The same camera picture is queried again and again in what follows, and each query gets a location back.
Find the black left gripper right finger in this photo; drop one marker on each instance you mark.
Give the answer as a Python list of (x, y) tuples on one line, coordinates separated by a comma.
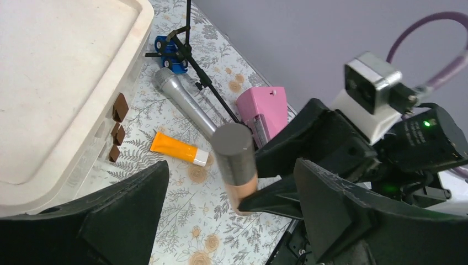
[(349, 224)]

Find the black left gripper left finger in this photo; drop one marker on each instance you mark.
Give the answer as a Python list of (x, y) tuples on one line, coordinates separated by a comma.
[(114, 225)]

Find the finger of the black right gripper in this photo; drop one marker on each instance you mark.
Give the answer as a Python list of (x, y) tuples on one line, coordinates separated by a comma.
[(280, 198)]

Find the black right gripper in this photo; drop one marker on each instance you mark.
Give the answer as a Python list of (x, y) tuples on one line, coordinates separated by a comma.
[(403, 166)]

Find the beige foundation bottle grey cap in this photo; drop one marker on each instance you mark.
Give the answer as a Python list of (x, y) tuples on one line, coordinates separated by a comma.
[(233, 148)]

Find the white drawer organizer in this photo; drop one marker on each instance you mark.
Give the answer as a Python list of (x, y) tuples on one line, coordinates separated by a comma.
[(68, 73)]

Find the pink plastic scoop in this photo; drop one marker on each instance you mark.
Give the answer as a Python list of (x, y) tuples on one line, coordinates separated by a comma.
[(265, 111)]

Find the orange white cream tube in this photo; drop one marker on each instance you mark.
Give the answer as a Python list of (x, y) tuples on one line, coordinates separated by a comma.
[(177, 149)]

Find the silver toy microphone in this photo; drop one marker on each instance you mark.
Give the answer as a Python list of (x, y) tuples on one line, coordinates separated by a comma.
[(170, 84)]

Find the blue toy brick car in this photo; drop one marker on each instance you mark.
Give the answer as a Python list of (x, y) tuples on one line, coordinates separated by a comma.
[(171, 57)]

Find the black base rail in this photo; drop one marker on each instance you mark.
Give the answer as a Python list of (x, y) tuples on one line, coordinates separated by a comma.
[(293, 247)]

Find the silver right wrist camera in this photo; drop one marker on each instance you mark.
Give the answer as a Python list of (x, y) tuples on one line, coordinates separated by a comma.
[(368, 80)]

